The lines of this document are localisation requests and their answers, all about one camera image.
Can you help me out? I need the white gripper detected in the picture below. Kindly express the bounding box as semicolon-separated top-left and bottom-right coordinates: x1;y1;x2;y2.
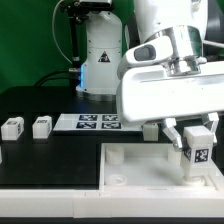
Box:
116;61;224;151

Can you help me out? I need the white square table top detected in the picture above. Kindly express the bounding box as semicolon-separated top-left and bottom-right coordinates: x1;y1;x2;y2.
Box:
100;143;217;188

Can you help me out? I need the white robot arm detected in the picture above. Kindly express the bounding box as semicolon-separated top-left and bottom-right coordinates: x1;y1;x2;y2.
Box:
79;0;224;148

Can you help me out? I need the marker plate with tags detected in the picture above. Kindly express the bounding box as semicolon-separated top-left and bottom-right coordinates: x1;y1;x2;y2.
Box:
54;114;142;132

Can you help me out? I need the white L-shaped fence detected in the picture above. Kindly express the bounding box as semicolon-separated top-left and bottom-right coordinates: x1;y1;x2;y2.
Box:
0;168;224;218

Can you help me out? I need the white part at left edge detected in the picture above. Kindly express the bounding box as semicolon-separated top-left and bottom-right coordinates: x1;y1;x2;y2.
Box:
0;146;3;165

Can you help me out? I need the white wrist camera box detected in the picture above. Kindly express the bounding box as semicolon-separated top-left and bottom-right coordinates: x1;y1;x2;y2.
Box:
117;36;174;79

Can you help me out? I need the black cable bundle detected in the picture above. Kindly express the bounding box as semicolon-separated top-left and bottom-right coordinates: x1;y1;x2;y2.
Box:
34;68;83;88

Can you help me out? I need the black camera stand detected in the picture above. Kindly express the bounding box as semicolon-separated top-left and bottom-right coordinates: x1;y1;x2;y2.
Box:
60;0;114;66

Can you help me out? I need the grey cable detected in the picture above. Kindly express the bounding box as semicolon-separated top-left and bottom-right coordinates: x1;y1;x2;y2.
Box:
51;0;74;65

